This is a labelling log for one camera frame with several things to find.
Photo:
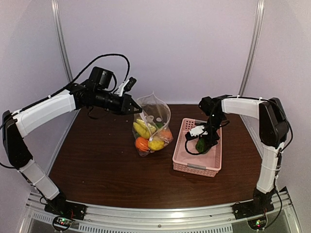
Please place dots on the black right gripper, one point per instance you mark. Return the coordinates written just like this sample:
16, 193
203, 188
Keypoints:
210, 140

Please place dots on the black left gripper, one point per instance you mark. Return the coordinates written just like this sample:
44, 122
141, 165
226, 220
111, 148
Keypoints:
124, 105

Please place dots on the yellow toy banana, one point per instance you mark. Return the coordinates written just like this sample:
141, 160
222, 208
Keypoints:
144, 130

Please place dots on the green toy bell pepper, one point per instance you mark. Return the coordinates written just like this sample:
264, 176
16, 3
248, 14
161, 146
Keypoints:
202, 146

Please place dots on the clear zip top bag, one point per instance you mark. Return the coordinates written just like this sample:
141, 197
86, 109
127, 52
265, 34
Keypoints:
153, 110

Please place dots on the orange toy tangerine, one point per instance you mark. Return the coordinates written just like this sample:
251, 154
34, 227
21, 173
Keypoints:
142, 144

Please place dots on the orange green toy carrot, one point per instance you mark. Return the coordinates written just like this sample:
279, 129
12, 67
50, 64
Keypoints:
164, 132

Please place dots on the yellow toy lemon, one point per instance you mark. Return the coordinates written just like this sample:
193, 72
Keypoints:
156, 145

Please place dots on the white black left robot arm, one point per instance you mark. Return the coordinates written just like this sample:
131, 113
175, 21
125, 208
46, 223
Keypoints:
20, 123

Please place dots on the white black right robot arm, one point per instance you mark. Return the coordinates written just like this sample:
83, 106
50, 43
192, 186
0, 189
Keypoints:
273, 129

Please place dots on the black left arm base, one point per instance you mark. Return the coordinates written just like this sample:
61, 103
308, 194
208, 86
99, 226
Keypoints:
65, 211

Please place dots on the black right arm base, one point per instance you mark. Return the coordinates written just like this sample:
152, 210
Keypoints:
252, 208

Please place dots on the pink perforated plastic basket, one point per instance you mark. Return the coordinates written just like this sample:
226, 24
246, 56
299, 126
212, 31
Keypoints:
208, 164

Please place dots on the right circuit board with leds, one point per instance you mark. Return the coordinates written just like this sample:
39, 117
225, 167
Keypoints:
258, 223

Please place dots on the circuit board with leds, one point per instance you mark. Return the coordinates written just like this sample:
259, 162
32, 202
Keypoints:
258, 223
61, 224

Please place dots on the left circuit board with leds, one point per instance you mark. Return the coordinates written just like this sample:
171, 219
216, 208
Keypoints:
61, 224

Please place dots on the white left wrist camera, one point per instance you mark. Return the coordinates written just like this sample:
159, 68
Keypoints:
125, 86

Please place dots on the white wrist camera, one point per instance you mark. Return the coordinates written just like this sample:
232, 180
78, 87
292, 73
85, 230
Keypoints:
198, 131
125, 86

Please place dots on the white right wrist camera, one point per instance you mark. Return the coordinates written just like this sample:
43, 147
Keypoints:
198, 131

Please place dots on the right aluminium corner post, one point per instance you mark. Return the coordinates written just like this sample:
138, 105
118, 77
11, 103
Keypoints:
259, 15

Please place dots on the aluminium corner post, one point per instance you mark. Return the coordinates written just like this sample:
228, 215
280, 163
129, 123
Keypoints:
259, 15
65, 53

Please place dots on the aluminium front rail frame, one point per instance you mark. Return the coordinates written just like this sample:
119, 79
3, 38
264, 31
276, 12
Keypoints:
208, 219

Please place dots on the left aluminium corner post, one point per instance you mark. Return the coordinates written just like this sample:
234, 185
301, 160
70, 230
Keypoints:
65, 53

